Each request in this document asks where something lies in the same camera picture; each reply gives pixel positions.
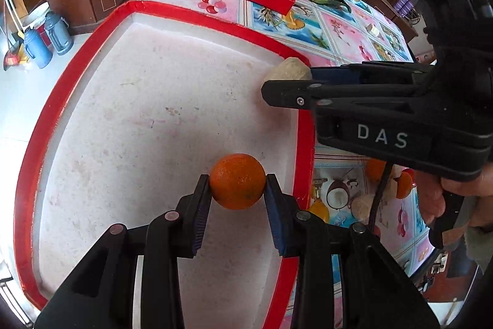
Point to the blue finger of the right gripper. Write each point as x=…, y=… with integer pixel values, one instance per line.
x=372, y=71

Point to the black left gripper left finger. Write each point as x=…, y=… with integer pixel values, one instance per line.
x=99, y=292

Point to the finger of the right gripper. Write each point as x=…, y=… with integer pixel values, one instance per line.
x=311, y=94

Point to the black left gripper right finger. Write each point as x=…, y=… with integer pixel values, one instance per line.
x=376, y=292

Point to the beige potato-like fruit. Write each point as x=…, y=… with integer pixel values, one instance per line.
x=290, y=69

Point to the orange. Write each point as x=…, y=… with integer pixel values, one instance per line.
x=374, y=170
x=237, y=181
x=405, y=184

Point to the person's right hand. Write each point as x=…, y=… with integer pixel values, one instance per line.
x=478, y=234

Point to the beige fruit on tablecloth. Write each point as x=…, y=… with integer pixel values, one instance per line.
x=361, y=206

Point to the colourful fruit-print tablecloth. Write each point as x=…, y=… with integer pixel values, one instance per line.
x=332, y=37

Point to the large red white tray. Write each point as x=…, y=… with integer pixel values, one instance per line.
x=153, y=99

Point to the blue thermos jug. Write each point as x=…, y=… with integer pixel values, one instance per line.
x=36, y=49

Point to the grey-blue thermos jug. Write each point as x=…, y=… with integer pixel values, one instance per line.
x=56, y=29

